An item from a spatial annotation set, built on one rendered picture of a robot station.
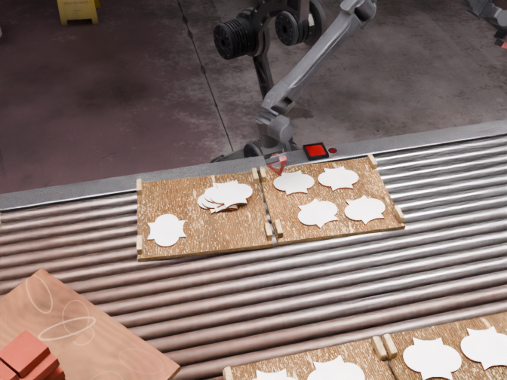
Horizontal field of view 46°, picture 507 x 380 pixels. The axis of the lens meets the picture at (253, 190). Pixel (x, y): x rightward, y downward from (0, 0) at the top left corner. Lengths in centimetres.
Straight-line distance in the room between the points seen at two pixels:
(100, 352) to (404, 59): 372
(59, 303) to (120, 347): 22
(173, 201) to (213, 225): 18
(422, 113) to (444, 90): 35
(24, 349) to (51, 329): 34
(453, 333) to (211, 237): 74
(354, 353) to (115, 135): 266
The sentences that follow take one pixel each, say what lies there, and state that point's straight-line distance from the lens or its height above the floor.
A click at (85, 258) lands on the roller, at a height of 92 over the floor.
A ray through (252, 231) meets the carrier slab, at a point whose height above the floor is 94.
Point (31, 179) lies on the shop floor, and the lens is 372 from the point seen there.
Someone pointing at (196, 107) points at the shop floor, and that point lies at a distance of 410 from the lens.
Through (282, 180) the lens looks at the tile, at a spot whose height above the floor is 94.
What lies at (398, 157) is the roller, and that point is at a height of 92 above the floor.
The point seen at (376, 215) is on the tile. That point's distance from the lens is 194.
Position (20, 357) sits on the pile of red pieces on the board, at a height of 129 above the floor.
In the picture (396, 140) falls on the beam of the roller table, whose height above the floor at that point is 92.
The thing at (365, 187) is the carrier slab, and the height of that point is 94.
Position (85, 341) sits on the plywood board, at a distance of 154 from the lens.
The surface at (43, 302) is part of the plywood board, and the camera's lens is 164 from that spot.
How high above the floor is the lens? 227
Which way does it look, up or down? 42 degrees down
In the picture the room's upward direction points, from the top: straight up
